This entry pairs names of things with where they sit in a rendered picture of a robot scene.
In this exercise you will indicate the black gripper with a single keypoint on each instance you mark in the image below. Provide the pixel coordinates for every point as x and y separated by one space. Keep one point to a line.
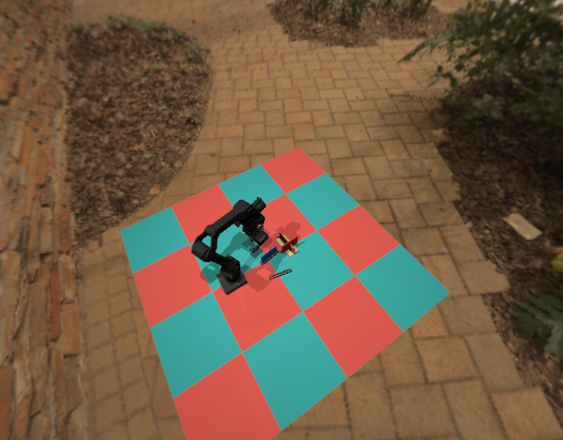
253 232

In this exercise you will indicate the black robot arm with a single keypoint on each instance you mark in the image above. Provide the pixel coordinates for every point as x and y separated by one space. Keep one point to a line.
243 212

